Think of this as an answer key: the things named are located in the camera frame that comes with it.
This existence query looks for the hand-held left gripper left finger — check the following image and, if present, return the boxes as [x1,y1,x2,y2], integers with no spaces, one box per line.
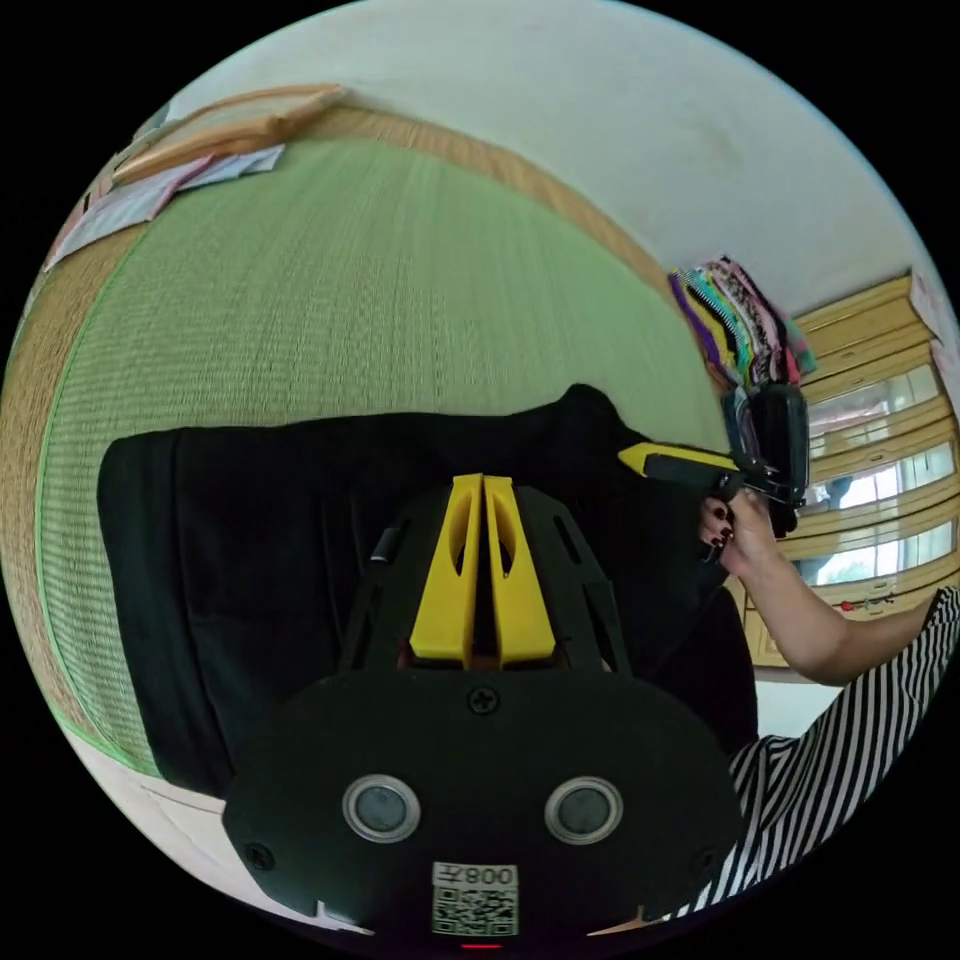
[409,473,484,670]

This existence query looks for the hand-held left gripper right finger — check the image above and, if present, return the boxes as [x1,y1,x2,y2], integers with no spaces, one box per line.
[484,475,557,670]

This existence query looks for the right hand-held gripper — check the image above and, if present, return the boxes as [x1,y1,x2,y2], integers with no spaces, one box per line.
[617,383,811,564]

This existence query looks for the black pants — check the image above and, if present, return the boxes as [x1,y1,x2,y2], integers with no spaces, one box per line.
[96,383,760,798]

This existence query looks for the person's right forearm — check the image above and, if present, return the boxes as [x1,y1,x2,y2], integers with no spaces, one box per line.
[742,556,939,688]

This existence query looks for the person's right hand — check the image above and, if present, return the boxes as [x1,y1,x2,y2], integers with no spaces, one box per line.
[697,488,790,580]

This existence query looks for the pile of clothes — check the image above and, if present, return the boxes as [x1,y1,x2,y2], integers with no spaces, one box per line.
[668,256,819,393]

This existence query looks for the yellow wooden cupboard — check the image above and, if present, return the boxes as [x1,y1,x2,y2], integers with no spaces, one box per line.
[738,269,960,669]

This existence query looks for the bed with green woven mat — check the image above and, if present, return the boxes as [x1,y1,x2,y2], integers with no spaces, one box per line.
[0,83,733,778]

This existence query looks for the person's body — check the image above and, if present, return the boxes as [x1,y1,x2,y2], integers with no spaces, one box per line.
[667,584,960,920]

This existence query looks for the folded pastel blanket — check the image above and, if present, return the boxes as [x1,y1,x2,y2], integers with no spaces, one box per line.
[43,143,288,273]

